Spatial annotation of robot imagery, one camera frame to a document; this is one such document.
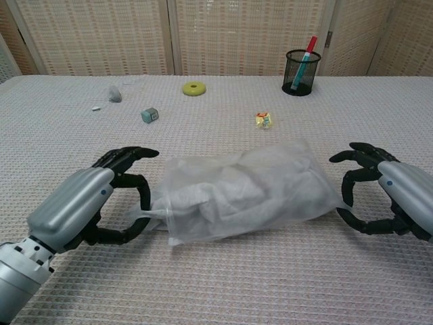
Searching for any red capped teal marker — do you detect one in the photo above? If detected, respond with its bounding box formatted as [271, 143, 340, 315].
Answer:
[290, 35, 319, 91]

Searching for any yellow snack packet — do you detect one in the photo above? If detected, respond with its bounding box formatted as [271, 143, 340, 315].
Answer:
[254, 112, 275, 129]

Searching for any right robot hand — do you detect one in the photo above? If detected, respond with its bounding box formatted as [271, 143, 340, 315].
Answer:
[328, 142, 433, 244]

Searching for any woven folding screen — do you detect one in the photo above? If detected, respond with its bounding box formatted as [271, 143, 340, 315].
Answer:
[0, 0, 433, 85]

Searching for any grey crumpled stone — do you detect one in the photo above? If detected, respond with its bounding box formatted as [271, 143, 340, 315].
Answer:
[106, 85, 123, 104]

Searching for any small grey-green cube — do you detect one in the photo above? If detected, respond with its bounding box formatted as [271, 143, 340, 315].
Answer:
[141, 107, 160, 123]

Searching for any white woven tablecloth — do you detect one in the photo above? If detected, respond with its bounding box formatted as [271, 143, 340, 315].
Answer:
[0, 74, 433, 325]

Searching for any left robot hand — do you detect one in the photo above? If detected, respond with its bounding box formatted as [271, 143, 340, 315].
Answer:
[26, 146, 160, 255]

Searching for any black mesh pen holder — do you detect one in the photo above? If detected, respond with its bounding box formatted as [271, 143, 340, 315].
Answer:
[281, 49, 322, 98]

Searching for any clear plastic bag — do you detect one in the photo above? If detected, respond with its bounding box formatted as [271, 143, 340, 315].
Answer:
[123, 138, 349, 247]

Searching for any yellow ring disc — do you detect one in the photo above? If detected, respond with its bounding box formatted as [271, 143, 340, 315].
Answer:
[182, 81, 208, 98]

